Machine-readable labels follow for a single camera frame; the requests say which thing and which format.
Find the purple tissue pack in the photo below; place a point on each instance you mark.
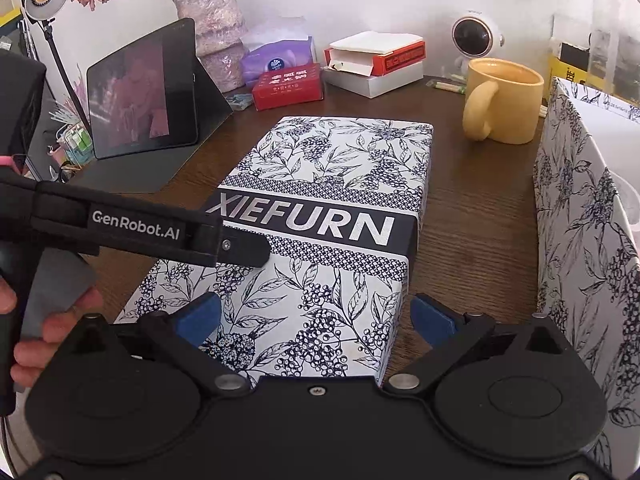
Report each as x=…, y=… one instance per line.
x=276, y=44

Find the yellow black box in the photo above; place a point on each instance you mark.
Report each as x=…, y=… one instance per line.
x=566, y=61

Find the studio light on stand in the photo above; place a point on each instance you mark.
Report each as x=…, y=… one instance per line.
x=43, y=13

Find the red and white box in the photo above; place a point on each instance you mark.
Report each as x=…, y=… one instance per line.
x=371, y=64

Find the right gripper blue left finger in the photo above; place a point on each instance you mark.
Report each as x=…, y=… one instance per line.
x=197, y=320

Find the floral box lid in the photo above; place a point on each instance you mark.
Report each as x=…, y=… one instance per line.
x=341, y=202

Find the yellow ceramic mug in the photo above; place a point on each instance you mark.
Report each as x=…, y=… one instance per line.
x=502, y=101

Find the person's left hand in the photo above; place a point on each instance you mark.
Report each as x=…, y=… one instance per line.
x=49, y=318

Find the wire storage rack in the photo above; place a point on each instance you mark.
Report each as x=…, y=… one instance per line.
x=72, y=142

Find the vase with pink flowers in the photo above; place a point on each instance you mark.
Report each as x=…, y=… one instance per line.
x=200, y=15

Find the black tablet in folio stand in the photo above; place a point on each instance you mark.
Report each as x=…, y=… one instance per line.
x=152, y=105

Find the white astronaut robot toy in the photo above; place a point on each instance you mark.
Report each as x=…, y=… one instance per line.
x=475, y=36

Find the small red card box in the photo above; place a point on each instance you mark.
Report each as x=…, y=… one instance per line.
x=300, y=84

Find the open floral storage box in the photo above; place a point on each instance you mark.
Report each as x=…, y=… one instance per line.
x=586, y=186

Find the clear water bottle with handle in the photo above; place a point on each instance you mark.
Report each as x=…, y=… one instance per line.
x=614, y=48

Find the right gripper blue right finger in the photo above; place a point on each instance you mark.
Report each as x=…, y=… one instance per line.
x=434, y=322

